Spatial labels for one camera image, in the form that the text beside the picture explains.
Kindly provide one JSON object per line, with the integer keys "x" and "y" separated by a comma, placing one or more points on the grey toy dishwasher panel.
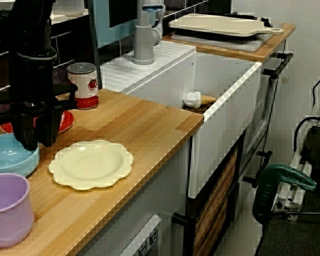
{"x": 152, "y": 234}

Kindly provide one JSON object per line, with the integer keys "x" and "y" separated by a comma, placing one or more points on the teal plastic bin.
{"x": 104, "y": 26}

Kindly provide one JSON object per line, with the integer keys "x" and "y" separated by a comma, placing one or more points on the white toy stove slab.
{"x": 245, "y": 45}

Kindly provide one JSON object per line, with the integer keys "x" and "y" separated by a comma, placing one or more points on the black upright panel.
{"x": 93, "y": 40}

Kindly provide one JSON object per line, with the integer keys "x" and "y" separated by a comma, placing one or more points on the cream scalloped plate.
{"x": 90, "y": 165}

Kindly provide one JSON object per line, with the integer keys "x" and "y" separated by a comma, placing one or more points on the red plate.
{"x": 68, "y": 121}

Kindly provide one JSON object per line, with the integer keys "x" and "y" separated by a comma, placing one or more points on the grey faucet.
{"x": 144, "y": 42}

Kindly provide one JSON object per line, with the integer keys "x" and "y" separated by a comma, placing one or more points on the purple cup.
{"x": 8, "y": 213}

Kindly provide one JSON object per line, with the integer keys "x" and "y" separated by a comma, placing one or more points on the light blue bowl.
{"x": 5, "y": 160}

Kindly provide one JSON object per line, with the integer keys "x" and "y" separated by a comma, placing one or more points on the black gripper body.
{"x": 32, "y": 82}

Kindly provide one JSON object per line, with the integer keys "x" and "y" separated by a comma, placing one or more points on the tomato soup can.
{"x": 82, "y": 85}

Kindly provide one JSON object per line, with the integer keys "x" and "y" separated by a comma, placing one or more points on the white sink basin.
{"x": 224, "y": 138}

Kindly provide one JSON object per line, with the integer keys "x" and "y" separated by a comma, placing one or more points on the white metal frame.
{"x": 285, "y": 197}

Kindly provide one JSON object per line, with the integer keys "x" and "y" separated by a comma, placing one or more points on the cream cutting board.
{"x": 218, "y": 25}

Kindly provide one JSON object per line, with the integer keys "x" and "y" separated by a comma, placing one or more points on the wooden slat panel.
{"x": 213, "y": 200}

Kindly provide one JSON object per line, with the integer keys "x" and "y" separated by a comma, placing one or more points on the plain white canister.
{"x": 69, "y": 6}

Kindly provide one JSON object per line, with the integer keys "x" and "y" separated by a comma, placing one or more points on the white ice cream cone toy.
{"x": 193, "y": 100}

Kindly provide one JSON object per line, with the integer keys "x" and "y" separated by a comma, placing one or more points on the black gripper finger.
{"x": 26, "y": 133}
{"x": 49, "y": 125}

